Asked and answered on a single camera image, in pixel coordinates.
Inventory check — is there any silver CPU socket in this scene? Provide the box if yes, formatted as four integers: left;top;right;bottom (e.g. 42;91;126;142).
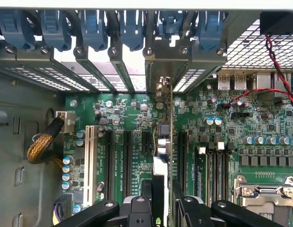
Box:
233;175;293;227

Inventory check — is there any silver expansion slot cover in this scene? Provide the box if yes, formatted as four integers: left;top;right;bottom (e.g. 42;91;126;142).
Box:
34;46;90;92
172;51;227;93
4;46;67;92

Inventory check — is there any red black twisted wire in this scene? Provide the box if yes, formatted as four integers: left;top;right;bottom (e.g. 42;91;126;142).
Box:
223;35;293;114

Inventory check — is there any black RAM slot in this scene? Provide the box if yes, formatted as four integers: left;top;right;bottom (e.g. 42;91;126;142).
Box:
207;141;216;208
216;141;224;206
224;141;233;201

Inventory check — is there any black gold braided cable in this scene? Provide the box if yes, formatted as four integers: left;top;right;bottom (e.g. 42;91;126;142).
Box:
26;115;67;169

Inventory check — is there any open PC case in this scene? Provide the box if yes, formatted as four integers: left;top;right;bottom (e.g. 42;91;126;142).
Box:
0;0;293;227

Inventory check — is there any black intrusion switch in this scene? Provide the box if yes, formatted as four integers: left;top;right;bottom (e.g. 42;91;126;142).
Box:
259;11;293;36

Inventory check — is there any short black expansion slot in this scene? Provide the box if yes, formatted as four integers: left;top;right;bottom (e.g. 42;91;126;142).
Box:
141;131;152;156

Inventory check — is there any blue card retention clip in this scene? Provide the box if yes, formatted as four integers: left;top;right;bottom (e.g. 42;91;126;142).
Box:
198;10;226;54
80;9;108;52
0;9;36;52
158;10;185;40
119;9;146;52
40;9;72;53

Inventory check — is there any green motherboard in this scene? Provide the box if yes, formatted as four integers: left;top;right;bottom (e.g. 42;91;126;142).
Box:
63;80;293;227

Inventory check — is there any long black expansion slot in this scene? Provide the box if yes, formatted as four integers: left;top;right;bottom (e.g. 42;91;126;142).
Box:
123;130;133;201
105;129;115;201

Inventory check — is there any silver port block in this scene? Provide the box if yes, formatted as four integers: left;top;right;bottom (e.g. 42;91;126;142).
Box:
251;71;273;92
273;72;293;98

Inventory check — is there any silver USB port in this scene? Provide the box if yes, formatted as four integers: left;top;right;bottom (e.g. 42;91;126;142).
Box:
216;73;232;91
233;73;248;91

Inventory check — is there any white power connector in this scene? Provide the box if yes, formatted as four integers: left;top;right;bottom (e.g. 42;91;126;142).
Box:
55;111;76;134

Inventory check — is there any black connector with coloured wires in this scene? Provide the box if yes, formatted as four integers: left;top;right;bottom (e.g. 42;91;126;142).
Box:
52;196;74;227

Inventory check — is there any white expansion slot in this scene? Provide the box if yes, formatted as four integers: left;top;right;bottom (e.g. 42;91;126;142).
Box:
84;125;95;207

